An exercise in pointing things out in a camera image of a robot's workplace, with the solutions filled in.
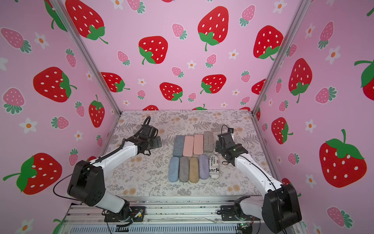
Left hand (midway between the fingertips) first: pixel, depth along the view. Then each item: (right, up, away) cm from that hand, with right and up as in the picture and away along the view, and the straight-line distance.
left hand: (154, 142), depth 91 cm
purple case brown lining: (+31, -15, -3) cm, 35 cm away
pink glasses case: (+22, -3, +7) cm, 23 cm away
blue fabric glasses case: (+13, -16, -4) cm, 21 cm away
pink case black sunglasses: (+28, -3, +8) cm, 29 cm away
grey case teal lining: (+35, 0, +7) cm, 36 cm away
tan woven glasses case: (+25, -17, -5) cm, 31 cm away
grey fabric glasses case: (+19, -16, -5) cm, 25 cm away
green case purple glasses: (+15, -3, +7) cm, 17 cm away
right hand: (+49, -1, -6) cm, 49 cm away
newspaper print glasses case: (+38, -15, -3) cm, 40 cm away
